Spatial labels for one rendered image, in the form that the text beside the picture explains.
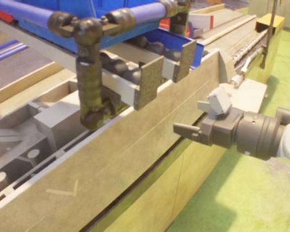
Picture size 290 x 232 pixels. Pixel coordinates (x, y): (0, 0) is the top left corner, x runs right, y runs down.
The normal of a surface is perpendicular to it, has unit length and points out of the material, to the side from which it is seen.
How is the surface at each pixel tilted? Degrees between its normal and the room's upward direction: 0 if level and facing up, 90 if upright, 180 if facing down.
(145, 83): 96
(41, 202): 80
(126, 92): 90
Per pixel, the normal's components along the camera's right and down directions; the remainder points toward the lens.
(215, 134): -0.62, 0.48
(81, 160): 0.77, 0.24
